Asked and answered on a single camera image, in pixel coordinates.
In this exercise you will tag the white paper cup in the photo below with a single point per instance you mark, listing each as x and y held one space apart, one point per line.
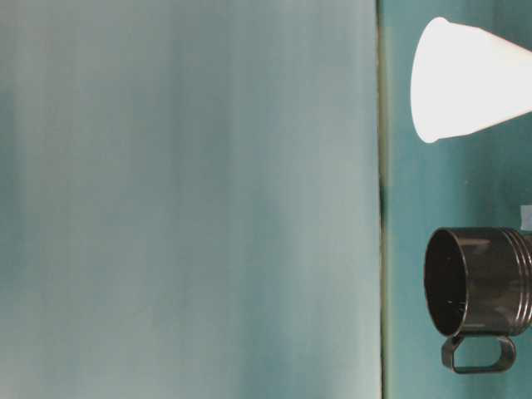
465 79

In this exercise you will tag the black plastic cup holder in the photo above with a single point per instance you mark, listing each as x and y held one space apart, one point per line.
477 283

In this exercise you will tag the blue tape strip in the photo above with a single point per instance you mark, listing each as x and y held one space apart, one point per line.
526 217

